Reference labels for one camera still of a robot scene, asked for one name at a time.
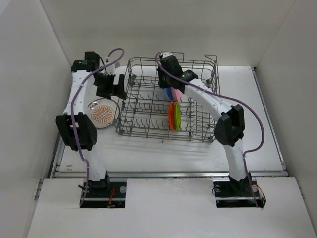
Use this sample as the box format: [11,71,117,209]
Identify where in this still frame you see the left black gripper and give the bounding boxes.
[93,73,125,100]

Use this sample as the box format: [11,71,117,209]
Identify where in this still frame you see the blue plate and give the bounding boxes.
[162,88,174,101]

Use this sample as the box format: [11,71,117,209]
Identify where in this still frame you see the pink plate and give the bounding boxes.
[171,88,183,102]

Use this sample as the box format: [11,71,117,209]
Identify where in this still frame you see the white plate floral pattern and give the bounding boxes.
[87,98,113,130]

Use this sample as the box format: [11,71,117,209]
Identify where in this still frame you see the grey wire dish rack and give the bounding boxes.
[115,57,216,143]

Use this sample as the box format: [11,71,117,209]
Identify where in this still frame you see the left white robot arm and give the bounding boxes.
[55,51,126,197]

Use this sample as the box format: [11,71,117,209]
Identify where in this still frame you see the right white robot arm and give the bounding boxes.
[158,52,248,195]

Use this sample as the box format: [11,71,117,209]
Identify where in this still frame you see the orange plate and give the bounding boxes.
[168,102,176,130]

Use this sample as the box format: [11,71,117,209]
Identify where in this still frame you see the green plate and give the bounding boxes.
[174,102,182,131]

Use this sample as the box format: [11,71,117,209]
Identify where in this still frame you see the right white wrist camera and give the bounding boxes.
[159,52,173,59]

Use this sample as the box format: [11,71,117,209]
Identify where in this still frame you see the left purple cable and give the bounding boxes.
[70,48,125,206]

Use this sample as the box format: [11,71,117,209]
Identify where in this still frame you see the purple cable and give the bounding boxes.
[155,51,266,208]
[70,48,125,206]

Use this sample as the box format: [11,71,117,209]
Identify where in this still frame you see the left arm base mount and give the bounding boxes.
[78,174,127,209]

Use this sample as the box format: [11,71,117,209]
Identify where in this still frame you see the front aluminium rail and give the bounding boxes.
[53,170,289,178]

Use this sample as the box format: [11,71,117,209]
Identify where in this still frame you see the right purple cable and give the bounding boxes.
[155,51,266,208]

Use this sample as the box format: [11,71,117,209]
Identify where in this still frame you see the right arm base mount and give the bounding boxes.
[212,178,266,208]

